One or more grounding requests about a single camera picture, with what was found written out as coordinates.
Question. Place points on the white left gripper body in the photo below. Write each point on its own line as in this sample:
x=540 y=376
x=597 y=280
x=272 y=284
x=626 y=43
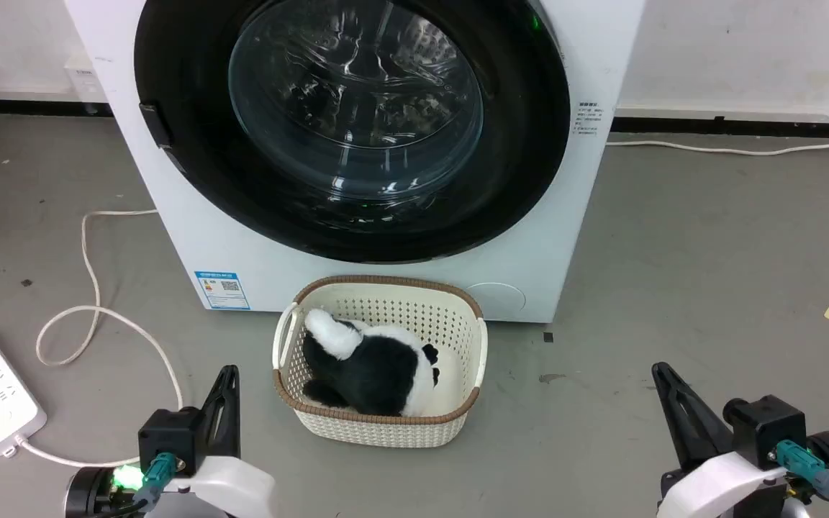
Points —
x=231 y=489

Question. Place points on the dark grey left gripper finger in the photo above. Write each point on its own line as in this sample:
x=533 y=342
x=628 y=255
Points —
x=226 y=417

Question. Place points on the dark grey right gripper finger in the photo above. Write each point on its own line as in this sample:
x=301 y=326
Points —
x=695 y=428

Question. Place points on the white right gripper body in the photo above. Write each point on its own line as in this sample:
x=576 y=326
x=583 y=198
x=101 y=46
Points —
x=717 y=489

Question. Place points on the white front-load washing machine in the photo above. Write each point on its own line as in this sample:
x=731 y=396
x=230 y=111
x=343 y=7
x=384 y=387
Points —
x=191 y=237

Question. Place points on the round black glass washer door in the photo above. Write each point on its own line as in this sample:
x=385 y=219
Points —
x=522 y=165

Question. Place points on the blue energy label sticker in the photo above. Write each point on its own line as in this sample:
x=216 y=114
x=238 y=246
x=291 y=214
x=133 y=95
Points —
x=222 y=290

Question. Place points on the black and white panda plush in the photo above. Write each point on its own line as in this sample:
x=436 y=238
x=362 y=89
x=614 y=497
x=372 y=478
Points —
x=378 y=370

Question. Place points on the cream woven plastic laundry basket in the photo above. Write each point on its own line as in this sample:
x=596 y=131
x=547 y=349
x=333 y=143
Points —
x=386 y=432

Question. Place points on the round white filter cover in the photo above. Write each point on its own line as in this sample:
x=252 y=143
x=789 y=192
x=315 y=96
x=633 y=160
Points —
x=496 y=299

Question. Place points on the small white text sticker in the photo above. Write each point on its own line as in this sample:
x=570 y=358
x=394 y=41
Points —
x=587 y=119

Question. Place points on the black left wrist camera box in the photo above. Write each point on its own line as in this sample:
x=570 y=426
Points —
x=166 y=435

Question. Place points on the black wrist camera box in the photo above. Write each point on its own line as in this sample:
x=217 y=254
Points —
x=763 y=428
x=166 y=435

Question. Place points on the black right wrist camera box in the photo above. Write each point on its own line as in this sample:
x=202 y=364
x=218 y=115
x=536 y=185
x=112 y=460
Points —
x=763 y=428

